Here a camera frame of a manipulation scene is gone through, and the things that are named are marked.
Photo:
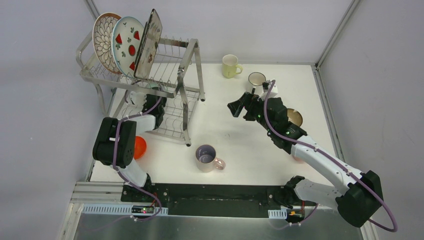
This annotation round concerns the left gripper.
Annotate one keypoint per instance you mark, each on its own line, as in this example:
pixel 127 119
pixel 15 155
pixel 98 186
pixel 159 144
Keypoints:
pixel 149 100

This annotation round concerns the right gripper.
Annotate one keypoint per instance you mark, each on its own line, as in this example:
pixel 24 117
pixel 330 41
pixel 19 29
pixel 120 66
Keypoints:
pixel 250 101

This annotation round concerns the mint green bowl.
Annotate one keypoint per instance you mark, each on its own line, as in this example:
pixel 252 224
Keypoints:
pixel 154 86

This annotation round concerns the orange plastic bowl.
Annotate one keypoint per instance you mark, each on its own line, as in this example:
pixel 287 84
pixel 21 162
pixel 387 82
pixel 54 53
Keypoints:
pixel 140 147

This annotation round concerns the brown patterned small bowl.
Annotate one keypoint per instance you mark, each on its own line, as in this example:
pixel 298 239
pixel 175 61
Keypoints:
pixel 294 117

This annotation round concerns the square flower pattern plate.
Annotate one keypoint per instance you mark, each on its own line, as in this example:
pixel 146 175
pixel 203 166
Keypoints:
pixel 148 46

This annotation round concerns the watermelon pattern round plate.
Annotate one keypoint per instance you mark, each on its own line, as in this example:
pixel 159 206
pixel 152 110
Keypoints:
pixel 126 39

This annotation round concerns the floral petal brown-rim plate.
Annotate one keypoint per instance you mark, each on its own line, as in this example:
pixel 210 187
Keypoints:
pixel 102 40

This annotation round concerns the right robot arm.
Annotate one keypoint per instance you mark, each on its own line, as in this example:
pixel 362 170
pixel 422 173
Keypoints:
pixel 354 194

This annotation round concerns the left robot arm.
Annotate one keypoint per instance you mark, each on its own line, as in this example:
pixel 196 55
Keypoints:
pixel 115 142

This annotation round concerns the stainless steel dish rack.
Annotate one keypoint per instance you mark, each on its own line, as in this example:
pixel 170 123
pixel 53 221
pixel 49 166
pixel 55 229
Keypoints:
pixel 177 67

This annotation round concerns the white mug dark rim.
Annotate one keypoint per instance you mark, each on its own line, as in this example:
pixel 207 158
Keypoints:
pixel 255 83

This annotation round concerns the yellow mug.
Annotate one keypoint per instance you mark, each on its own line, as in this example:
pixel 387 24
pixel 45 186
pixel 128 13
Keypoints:
pixel 230 66

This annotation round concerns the pink iridescent mug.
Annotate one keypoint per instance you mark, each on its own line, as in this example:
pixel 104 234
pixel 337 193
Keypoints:
pixel 207 160

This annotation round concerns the pink cup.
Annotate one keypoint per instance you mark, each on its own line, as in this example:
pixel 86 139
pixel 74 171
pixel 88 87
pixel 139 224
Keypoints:
pixel 299 160

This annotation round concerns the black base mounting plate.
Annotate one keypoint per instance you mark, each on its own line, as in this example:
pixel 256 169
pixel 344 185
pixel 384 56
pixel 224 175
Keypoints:
pixel 208 200

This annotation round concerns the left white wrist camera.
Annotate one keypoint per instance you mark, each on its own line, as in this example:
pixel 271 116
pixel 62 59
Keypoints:
pixel 137 99

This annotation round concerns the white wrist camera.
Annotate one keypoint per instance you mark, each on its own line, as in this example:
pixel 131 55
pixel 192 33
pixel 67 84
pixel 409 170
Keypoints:
pixel 137 99
pixel 270 90

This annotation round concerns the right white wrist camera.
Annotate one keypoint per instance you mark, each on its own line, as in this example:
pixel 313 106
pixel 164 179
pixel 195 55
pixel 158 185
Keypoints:
pixel 270 90

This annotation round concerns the aluminium frame rail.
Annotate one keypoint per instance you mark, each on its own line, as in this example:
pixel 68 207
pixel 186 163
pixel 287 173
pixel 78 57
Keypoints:
pixel 326 105

